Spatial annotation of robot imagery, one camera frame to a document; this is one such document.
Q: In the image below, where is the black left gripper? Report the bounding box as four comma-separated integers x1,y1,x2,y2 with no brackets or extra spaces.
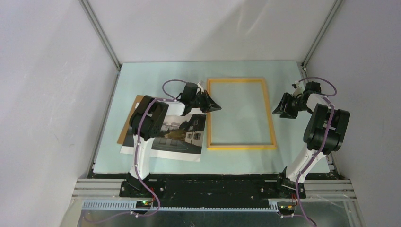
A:
190,90,221,114

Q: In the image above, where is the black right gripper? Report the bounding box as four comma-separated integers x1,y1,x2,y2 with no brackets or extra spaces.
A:
272,92,311,119

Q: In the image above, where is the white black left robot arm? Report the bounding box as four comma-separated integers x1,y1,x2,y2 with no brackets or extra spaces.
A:
127,82,222,197

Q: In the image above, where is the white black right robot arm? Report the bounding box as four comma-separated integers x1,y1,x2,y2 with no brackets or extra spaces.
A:
272,81,350,198

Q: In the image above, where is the mountain landscape photo print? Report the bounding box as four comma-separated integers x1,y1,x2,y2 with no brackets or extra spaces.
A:
120,108,208,163

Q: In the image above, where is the brown cardboard backing board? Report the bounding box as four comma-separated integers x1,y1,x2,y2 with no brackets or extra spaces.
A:
117,95,144,144

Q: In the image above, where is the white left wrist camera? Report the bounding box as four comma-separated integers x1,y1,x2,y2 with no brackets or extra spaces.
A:
197,81,204,92

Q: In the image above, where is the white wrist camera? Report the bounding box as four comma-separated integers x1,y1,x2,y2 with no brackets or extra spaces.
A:
197,81,204,92
291,81,304,98

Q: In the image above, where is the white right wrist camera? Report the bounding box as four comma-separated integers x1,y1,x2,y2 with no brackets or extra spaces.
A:
291,81,304,98

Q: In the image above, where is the yellow wooden picture frame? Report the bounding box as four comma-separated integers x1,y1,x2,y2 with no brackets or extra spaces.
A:
207,78,278,150

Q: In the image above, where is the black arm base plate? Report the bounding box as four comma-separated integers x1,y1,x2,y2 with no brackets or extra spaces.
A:
119,174,306,209

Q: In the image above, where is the aluminium front rail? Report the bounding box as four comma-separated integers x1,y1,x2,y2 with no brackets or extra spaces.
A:
72,179,356,203

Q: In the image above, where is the aluminium corner post right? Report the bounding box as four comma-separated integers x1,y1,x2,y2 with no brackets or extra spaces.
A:
300,0,344,72

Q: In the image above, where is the aluminium corner post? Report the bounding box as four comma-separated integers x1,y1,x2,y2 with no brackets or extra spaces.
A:
300,0,344,72
78,0,122,71

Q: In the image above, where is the grey slotted cable duct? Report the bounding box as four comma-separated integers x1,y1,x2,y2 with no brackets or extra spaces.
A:
82,200,279,212

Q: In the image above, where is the aluminium corner post left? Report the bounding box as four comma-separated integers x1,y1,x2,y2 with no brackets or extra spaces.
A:
78,0,122,71

